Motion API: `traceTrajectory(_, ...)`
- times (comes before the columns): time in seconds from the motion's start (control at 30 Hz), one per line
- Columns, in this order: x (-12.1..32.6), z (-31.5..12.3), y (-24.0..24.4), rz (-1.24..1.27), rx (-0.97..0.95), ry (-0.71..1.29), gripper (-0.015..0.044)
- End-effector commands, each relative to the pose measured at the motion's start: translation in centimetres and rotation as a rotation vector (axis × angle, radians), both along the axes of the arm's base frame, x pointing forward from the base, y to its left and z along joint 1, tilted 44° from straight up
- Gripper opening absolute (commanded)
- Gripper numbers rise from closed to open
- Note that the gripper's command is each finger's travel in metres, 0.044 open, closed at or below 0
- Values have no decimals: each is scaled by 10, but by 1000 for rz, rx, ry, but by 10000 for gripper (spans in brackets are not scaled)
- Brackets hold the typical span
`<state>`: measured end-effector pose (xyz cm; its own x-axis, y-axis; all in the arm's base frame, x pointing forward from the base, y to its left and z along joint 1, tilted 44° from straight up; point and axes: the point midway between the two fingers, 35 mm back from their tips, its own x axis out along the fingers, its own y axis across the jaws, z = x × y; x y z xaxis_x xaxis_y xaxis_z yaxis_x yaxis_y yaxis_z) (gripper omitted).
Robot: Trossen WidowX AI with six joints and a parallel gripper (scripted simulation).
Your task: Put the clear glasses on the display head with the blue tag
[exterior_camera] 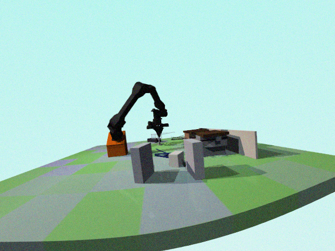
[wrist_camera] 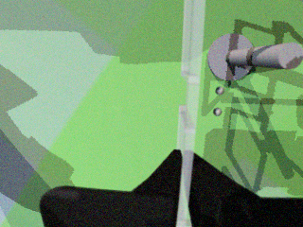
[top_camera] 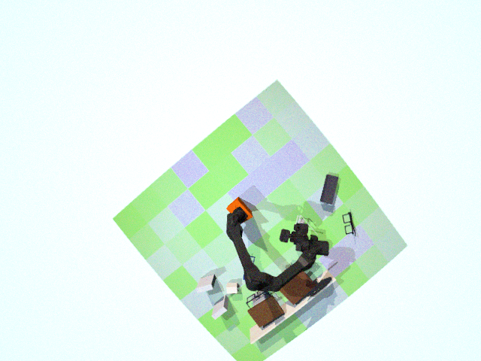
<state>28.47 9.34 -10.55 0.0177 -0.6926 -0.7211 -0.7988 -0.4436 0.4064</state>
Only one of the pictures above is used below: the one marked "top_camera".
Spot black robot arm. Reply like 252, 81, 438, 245
226, 207, 329, 292

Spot black thin-framed glasses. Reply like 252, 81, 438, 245
342, 212, 356, 235

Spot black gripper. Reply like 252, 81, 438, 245
279, 229, 318, 246

